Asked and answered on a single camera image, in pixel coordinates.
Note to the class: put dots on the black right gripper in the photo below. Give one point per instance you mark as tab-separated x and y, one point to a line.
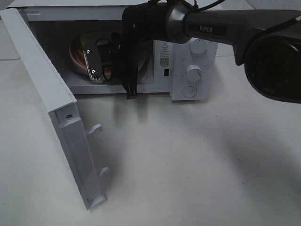
141	23

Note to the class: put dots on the round white door release button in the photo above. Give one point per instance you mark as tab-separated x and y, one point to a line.
189	91

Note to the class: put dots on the pink round plate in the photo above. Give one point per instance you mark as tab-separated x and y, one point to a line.
77	61

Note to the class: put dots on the white microwave door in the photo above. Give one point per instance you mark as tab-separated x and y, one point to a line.
62	109

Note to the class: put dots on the toast sandwich with filling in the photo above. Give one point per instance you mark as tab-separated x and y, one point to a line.
99	41

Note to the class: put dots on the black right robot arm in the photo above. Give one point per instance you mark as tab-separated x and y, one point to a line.
267	42

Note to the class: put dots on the white warning label sticker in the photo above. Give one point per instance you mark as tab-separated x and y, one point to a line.
164	55

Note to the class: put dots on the white microwave oven body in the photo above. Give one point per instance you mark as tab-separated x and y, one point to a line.
56	23

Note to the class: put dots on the lower white timer knob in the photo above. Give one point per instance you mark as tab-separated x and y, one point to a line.
193	73

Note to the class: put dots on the upper white power knob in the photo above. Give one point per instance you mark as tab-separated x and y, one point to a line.
197	46

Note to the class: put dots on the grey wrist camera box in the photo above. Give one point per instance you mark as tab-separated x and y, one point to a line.
93	62

